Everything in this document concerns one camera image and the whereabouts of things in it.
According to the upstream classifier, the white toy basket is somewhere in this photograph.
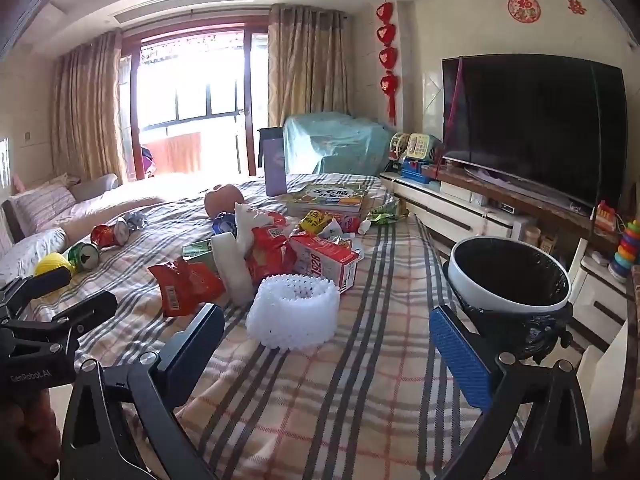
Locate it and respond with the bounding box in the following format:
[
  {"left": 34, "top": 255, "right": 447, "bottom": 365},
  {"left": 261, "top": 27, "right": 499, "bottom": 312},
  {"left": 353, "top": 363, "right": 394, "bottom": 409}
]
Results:
[{"left": 388, "top": 132, "right": 411, "bottom": 162}]

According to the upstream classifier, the green small carton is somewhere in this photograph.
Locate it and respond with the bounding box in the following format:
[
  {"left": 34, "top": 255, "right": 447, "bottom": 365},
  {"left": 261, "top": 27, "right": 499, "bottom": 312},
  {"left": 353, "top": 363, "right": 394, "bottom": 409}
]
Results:
[{"left": 182, "top": 239, "right": 217, "bottom": 274}]

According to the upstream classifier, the orange ball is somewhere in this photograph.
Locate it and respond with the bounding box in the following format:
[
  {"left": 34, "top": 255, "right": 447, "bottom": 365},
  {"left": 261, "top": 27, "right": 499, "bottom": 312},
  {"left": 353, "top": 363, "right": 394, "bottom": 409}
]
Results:
[{"left": 204, "top": 183, "right": 249, "bottom": 219}]

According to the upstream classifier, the blue toy cash register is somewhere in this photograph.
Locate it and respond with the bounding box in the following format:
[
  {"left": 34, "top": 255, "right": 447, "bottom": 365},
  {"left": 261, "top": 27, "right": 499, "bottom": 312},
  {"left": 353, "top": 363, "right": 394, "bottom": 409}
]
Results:
[{"left": 400, "top": 157, "right": 442, "bottom": 187}]

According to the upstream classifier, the beige patterned curtain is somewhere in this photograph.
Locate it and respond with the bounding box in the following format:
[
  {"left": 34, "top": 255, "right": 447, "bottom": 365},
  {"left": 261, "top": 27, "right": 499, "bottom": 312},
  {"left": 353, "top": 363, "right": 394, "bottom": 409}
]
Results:
[
  {"left": 51, "top": 30, "right": 129, "bottom": 184},
  {"left": 267, "top": 4, "right": 349, "bottom": 129}
]

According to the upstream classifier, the red heart ornament string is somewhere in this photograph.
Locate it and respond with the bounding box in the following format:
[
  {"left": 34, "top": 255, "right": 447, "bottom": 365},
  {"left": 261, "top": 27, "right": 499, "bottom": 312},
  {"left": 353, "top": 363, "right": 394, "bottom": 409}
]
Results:
[{"left": 376, "top": 1, "right": 401, "bottom": 127}]

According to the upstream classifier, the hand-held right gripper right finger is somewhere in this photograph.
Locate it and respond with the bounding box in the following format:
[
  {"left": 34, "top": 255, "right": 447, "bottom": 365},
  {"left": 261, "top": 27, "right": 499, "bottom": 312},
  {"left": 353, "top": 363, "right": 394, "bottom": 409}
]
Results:
[{"left": 429, "top": 304, "right": 593, "bottom": 480}]

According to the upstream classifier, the green drink can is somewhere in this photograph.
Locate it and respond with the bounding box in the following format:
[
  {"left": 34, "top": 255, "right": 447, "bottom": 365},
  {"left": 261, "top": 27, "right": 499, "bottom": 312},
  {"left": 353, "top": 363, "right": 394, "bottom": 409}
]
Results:
[{"left": 67, "top": 241, "right": 101, "bottom": 271}]

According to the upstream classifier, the rainbow stacking ring toy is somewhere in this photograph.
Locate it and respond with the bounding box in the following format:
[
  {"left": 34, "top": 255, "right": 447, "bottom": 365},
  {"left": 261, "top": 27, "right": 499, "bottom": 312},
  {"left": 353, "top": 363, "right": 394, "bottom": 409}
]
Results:
[{"left": 607, "top": 219, "right": 640, "bottom": 282}]

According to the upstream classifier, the white foam block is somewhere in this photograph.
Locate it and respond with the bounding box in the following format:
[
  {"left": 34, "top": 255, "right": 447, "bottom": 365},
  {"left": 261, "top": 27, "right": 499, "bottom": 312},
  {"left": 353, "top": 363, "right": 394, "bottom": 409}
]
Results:
[{"left": 210, "top": 232, "right": 257, "bottom": 307}]

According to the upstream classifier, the red drink can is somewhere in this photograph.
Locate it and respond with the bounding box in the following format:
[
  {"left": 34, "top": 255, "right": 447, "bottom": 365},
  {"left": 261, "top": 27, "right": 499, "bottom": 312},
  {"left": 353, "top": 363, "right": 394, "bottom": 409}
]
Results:
[{"left": 91, "top": 217, "right": 132, "bottom": 250}]

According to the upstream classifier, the pink thin rod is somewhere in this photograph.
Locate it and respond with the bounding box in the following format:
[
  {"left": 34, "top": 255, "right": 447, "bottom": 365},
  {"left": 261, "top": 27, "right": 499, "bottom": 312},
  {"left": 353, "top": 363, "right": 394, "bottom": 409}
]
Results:
[{"left": 446, "top": 59, "right": 464, "bottom": 162}]

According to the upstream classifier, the black flat television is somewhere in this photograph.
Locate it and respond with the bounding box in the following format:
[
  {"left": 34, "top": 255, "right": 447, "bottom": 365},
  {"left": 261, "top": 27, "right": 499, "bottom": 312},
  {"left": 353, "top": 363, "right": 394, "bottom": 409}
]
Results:
[{"left": 441, "top": 54, "right": 629, "bottom": 211}]

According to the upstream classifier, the white trash bin black liner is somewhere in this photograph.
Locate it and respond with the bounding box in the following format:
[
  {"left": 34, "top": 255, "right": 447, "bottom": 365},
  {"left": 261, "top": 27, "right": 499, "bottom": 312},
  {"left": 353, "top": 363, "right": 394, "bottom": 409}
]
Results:
[{"left": 442, "top": 236, "right": 574, "bottom": 367}]

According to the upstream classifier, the wooden frame glass door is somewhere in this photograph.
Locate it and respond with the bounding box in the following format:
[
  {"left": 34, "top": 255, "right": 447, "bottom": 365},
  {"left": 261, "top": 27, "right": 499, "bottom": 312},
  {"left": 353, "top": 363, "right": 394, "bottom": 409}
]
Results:
[{"left": 120, "top": 22, "right": 271, "bottom": 182}]

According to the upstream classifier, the yellow snack packet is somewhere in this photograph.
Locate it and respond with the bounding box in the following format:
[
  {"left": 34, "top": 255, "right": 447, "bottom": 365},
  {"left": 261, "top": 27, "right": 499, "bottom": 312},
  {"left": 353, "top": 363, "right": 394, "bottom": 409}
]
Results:
[{"left": 298, "top": 210, "right": 335, "bottom": 235}]

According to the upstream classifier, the yellow ball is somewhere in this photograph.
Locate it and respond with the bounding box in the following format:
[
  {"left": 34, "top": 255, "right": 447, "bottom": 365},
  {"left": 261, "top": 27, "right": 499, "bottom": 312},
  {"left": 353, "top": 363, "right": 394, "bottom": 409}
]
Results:
[{"left": 34, "top": 251, "right": 76, "bottom": 277}]

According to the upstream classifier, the grey cushion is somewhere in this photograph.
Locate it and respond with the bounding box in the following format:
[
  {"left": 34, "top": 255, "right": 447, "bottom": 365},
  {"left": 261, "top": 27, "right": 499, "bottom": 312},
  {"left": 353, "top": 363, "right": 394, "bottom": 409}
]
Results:
[{"left": 70, "top": 174, "right": 119, "bottom": 204}]

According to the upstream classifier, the white television cabinet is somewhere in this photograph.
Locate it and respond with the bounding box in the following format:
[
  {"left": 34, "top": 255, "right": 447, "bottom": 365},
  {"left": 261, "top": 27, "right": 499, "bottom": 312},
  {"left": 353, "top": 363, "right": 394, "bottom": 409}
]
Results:
[{"left": 380, "top": 160, "right": 632, "bottom": 347}]

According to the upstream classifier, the red toy telephone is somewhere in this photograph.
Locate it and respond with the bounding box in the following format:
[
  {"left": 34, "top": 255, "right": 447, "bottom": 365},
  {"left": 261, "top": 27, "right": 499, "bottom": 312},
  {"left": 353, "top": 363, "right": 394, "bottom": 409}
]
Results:
[{"left": 595, "top": 200, "right": 621, "bottom": 234}]

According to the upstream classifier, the green snack wrapper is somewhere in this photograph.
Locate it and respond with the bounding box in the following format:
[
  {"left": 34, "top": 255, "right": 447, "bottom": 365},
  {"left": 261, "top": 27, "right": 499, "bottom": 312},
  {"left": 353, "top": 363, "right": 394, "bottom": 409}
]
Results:
[{"left": 367, "top": 199, "right": 412, "bottom": 227}]

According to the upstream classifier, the red and white carton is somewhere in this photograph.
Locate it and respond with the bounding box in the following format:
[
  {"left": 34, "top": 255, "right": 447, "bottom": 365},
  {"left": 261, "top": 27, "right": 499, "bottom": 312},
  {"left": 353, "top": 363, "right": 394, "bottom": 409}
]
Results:
[{"left": 290, "top": 232, "right": 362, "bottom": 294}]

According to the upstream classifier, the red hanging cloth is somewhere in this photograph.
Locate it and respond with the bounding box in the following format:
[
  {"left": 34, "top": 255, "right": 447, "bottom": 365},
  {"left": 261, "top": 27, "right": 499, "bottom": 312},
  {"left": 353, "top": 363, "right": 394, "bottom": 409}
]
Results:
[{"left": 144, "top": 132, "right": 202, "bottom": 177}]

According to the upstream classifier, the white plastic bag red print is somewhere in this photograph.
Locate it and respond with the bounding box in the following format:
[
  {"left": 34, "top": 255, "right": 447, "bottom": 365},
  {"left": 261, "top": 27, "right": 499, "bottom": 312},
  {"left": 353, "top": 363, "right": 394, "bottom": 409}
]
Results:
[{"left": 234, "top": 202, "right": 274, "bottom": 257}]

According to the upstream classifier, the white foam net sleeve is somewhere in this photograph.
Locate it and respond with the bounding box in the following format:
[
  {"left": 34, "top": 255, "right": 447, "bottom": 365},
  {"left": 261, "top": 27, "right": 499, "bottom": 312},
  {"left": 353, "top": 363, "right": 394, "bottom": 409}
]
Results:
[{"left": 245, "top": 272, "right": 342, "bottom": 352}]

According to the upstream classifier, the pink striped pillow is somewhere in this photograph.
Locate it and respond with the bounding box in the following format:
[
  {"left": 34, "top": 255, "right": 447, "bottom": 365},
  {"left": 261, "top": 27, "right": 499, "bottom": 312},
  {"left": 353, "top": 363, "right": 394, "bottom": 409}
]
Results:
[{"left": 10, "top": 185, "right": 77, "bottom": 237}]

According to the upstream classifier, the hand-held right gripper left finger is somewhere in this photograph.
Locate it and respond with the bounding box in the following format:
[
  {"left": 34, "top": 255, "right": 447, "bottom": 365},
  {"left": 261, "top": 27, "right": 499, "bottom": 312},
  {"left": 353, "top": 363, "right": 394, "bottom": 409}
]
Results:
[{"left": 60, "top": 304, "right": 226, "bottom": 480}]

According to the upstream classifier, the small red bottle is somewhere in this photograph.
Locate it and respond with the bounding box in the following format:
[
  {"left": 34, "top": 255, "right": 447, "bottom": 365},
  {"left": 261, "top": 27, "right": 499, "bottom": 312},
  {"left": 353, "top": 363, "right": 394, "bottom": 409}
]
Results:
[{"left": 330, "top": 215, "right": 374, "bottom": 235}]

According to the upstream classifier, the colourful children's book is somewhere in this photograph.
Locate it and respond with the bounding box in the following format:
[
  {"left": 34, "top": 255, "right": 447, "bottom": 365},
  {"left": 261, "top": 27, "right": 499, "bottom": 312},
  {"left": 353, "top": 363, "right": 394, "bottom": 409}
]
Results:
[{"left": 279, "top": 183, "right": 372, "bottom": 216}]

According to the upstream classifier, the round red wall sticker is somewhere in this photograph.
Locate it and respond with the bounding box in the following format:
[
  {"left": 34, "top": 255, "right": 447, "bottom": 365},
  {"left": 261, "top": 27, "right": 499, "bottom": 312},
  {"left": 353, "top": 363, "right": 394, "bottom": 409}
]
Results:
[{"left": 507, "top": 0, "right": 542, "bottom": 24}]

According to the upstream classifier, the white pillow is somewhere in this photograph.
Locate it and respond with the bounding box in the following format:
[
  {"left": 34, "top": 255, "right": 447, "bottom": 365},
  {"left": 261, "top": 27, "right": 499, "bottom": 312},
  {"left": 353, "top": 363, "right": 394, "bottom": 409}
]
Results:
[{"left": 0, "top": 227, "right": 69, "bottom": 287}]

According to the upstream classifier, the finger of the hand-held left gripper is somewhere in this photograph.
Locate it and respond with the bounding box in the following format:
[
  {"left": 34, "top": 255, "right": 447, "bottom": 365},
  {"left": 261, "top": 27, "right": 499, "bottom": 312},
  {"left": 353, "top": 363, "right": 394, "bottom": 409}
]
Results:
[
  {"left": 30, "top": 292, "right": 118, "bottom": 333},
  {"left": 0, "top": 266, "right": 72, "bottom": 322}
]

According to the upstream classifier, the red snack bag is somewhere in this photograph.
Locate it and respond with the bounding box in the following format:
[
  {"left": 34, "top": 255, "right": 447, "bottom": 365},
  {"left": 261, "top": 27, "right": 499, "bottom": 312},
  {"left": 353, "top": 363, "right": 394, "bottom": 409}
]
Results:
[{"left": 247, "top": 210, "right": 299, "bottom": 284}]

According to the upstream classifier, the teal furniture cover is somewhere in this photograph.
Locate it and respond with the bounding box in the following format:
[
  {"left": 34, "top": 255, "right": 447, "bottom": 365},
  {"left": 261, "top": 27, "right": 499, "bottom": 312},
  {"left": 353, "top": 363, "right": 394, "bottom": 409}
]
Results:
[{"left": 282, "top": 111, "right": 399, "bottom": 177}]

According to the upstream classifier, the blue snack packet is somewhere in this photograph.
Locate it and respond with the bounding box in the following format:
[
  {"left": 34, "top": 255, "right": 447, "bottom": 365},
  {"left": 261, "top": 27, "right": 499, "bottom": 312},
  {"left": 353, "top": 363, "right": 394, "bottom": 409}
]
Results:
[{"left": 212, "top": 211, "right": 239, "bottom": 236}]

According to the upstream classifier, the red snack packet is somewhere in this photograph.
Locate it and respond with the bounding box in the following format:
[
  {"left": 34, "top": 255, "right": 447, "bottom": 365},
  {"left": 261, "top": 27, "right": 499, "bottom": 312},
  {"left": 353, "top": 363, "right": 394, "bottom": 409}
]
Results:
[{"left": 147, "top": 256, "right": 227, "bottom": 319}]

